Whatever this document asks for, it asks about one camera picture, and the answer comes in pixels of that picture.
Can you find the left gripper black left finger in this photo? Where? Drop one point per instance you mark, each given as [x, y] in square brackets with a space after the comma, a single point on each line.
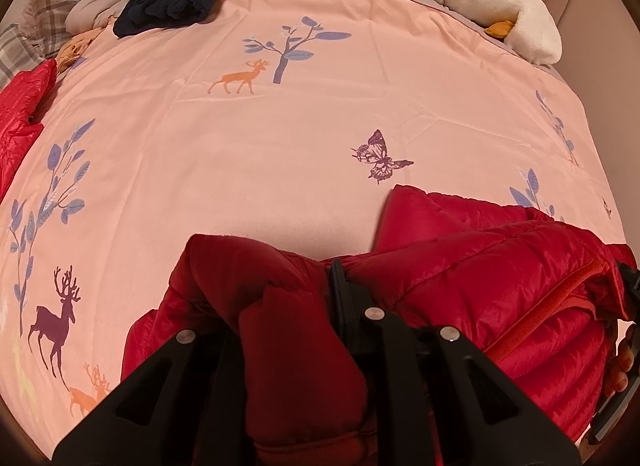
[184, 405]

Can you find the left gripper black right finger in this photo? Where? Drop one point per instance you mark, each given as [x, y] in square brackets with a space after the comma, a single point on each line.
[436, 398]

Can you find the red puffer jacket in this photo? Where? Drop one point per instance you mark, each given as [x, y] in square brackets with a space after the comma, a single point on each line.
[20, 100]
[540, 297]

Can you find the folded red puffer jacket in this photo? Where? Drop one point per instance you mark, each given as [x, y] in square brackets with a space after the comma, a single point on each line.
[20, 100]

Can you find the grey folded blanket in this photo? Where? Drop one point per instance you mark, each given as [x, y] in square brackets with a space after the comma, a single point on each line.
[91, 14]

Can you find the pink deer print duvet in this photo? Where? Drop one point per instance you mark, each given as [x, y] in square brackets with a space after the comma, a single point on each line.
[286, 121]

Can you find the person's right hand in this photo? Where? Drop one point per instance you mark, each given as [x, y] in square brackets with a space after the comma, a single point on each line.
[616, 379]

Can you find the plaid pillow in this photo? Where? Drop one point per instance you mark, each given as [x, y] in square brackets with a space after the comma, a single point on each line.
[38, 37]

